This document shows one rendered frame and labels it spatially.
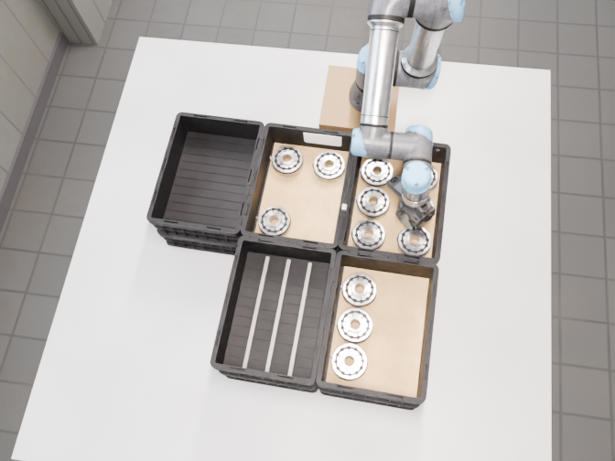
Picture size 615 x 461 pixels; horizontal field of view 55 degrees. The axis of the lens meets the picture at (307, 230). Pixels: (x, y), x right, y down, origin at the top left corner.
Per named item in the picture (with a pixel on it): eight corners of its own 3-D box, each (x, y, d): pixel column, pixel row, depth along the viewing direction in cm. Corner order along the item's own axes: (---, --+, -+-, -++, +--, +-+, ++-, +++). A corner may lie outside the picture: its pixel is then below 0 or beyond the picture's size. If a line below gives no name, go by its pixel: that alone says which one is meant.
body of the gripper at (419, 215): (415, 230, 177) (415, 216, 165) (396, 209, 180) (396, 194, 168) (435, 215, 177) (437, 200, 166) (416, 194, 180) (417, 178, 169)
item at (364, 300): (344, 272, 181) (344, 271, 180) (377, 275, 180) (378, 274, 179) (340, 304, 177) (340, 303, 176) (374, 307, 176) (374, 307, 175)
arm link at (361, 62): (356, 63, 205) (359, 35, 192) (395, 67, 204) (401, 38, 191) (353, 91, 200) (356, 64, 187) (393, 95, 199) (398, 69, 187)
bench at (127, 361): (183, 128, 303) (139, 37, 238) (503, 159, 286) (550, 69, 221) (99, 460, 246) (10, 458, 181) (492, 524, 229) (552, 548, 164)
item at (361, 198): (360, 186, 191) (360, 185, 190) (391, 189, 190) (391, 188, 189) (355, 214, 187) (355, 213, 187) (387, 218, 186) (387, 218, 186)
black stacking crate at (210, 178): (186, 130, 208) (178, 112, 197) (269, 140, 204) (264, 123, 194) (156, 234, 194) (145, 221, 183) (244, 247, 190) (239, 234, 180)
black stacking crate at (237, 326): (245, 249, 190) (240, 236, 180) (337, 262, 187) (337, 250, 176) (217, 372, 176) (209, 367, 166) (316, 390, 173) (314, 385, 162)
